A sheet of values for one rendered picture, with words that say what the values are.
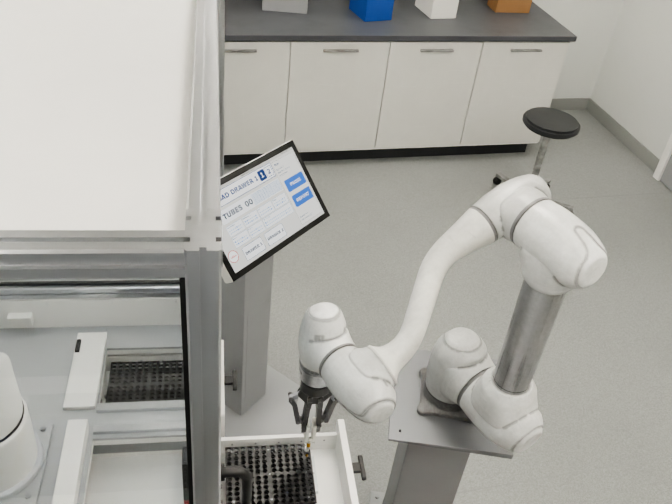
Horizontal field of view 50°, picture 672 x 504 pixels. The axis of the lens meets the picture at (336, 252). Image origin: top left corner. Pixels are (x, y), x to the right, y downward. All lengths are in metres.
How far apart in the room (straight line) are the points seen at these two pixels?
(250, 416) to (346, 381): 1.66
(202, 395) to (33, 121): 0.45
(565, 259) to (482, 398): 0.56
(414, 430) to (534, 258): 0.77
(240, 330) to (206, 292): 1.95
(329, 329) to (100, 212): 0.78
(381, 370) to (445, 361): 0.61
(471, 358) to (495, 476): 1.16
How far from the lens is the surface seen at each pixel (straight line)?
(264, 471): 1.96
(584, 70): 6.18
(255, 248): 2.40
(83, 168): 0.98
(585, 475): 3.33
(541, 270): 1.67
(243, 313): 2.71
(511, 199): 1.71
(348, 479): 1.89
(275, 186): 2.52
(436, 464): 2.42
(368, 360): 1.52
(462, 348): 2.09
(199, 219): 0.83
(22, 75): 1.24
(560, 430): 3.44
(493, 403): 2.00
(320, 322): 1.55
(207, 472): 1.09
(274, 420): 3.13
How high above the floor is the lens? 2.48
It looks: 38 degrees down
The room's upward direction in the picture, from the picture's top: 7 degrees clockwise
